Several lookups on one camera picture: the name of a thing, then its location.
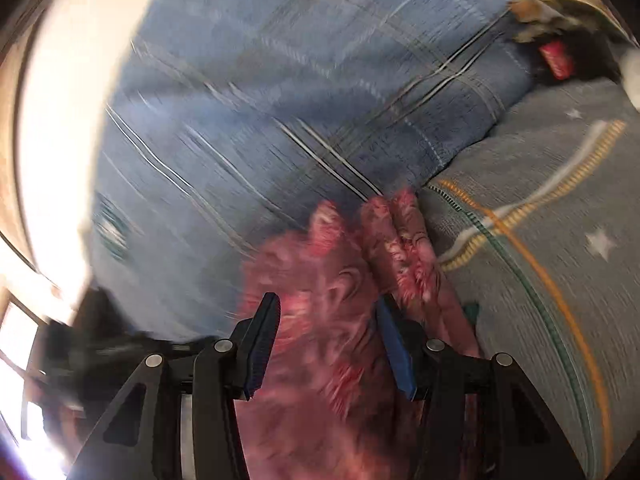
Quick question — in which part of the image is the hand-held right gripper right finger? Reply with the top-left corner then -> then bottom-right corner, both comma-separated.
375,294 -> 587,480

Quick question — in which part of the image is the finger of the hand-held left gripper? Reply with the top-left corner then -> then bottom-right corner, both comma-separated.
97,332 -> 221,362

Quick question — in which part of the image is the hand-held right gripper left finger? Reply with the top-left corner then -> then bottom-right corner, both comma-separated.
70,292 -> 282,480

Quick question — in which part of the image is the pink floral shirt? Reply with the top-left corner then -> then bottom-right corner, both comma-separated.
232,186 -> 488,480

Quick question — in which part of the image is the grey patterned bed sheet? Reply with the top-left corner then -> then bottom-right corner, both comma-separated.
420,72 -> 640,480

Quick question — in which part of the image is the blue plaid quilt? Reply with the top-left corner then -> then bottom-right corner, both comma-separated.
87,0 -> 556,346

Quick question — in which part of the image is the red packet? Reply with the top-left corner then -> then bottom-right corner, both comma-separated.
538,40 -> 575,81

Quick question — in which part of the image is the dark fur-trimmed jacket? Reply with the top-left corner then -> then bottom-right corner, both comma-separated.
506,0 -> 640,83

